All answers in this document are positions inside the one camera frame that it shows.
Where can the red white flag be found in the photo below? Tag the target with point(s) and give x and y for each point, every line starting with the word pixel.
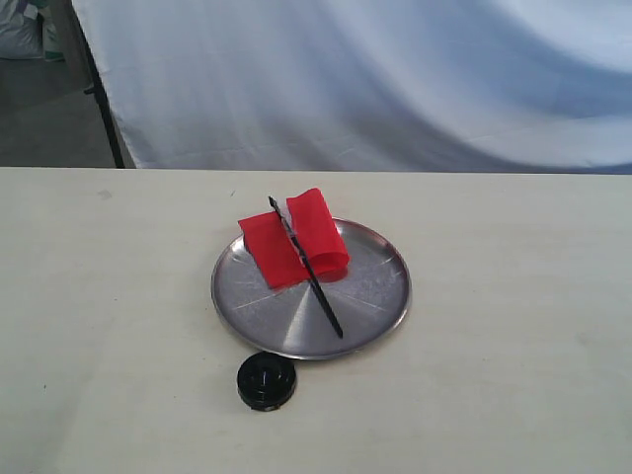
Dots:
pixel 297 242

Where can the black round flag base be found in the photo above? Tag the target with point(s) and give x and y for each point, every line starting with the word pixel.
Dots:
pixel 266 381

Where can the round steel plate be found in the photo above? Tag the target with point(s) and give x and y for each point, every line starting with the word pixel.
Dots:
pixel 370 298

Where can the white backdrop cloth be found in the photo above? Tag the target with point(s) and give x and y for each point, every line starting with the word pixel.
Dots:
pixel 448 86

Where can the black backdrop stand pole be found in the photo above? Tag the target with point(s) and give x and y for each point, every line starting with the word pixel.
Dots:
pixel 97 90

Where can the white sack in background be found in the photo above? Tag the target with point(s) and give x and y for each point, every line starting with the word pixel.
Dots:
pixel 28 31

